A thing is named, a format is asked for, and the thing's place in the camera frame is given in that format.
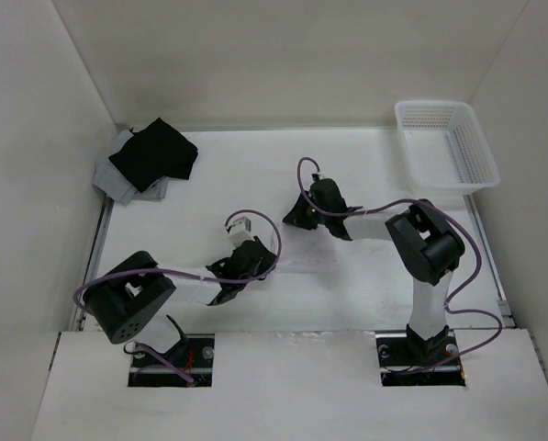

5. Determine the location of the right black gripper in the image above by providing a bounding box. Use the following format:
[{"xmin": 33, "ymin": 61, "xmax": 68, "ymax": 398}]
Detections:
[{"xmin": 283, "ymin": 190, "xmax": 330, "ymax": 231}]

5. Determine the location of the white tank top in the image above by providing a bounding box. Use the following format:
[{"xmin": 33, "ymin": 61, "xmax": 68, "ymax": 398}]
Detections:
[{"xmin": 275, "ymin": 223, "xmax": 339, "ymax": 274}]

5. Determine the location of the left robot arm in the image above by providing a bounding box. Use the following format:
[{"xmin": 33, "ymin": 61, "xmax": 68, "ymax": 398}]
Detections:
[{"xmin": 74, "ymin": 236, "xmax": 278, "ymax": 367}]

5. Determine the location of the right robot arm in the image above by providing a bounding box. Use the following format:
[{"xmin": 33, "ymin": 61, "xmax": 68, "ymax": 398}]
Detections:
[{"xmin": 283, "ymin": 175, "xmax": 465, "ymax": 366}]

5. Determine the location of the folded black tank top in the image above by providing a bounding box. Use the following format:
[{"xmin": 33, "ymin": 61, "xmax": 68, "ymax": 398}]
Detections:
[{"xmin": 109, "ymin": 118, "xmax": 198, "ymax": 193}]

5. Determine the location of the folded grey tank top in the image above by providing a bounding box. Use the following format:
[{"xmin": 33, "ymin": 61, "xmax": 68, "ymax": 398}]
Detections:
[{"xmin": 92, "ymin": 130, "xmax": 169, "ymax": 206}]

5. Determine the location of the white plastic basket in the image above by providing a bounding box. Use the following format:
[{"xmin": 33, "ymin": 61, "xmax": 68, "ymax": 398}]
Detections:
[{"xmin": 394, "ymin": 100, "xmax": 500, "ymax": 197}]

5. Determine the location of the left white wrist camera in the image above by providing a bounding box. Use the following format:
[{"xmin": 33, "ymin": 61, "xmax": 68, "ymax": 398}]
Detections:
[{"xmin": 225, "ymin": 216, "xmax": 253, "ymax": 248}]

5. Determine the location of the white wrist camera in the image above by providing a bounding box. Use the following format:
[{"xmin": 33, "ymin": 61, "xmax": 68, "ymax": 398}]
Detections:
[
  {"xmin": 311, "ymin": 172, "xmax": 326, "ymax": 182},
  {"xmin": 225, "ymin": 216, "xmax": 253, "ymax": 248}
]

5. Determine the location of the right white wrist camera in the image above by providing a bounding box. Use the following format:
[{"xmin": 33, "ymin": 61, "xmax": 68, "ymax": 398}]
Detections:
[{"xmin": 311, "ymin": 172, "xmax": 326, "ymax": 182}]

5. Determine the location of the left metal table rail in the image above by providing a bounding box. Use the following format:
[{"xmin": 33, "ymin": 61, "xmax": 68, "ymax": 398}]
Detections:
[{"xmin": 69, "ymin": 197, "xmax": 114, "ymax": 332}]

